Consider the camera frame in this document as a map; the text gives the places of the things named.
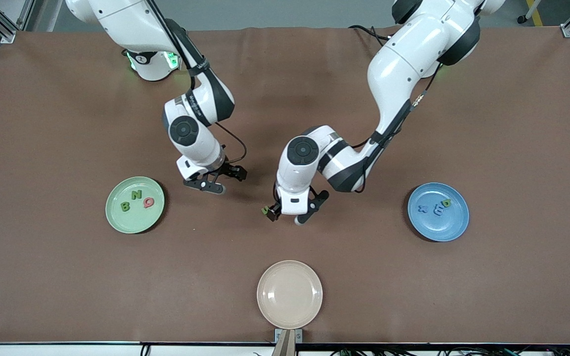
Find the blue plate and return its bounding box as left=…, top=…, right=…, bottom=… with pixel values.
left=407, top=182, right=470, bottom=242

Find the grey mount bracket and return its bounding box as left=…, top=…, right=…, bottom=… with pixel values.
left=274, top=328, right=303, bottom=344

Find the brown table mat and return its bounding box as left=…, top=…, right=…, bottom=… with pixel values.
left=0, top=26, right=570, bottom=345

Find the beige camera pole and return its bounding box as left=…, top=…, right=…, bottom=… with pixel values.
left=271, top=330, right=296, bottom=356

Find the beige plate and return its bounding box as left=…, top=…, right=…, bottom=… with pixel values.
left=257, top=260, right=323, bottom=330

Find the black left arm base cable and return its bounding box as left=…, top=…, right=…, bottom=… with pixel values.
left=348, top=25, right=382, bottom=40

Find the green plate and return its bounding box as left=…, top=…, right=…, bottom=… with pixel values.
left=105, top=177, right=165, bottom=234

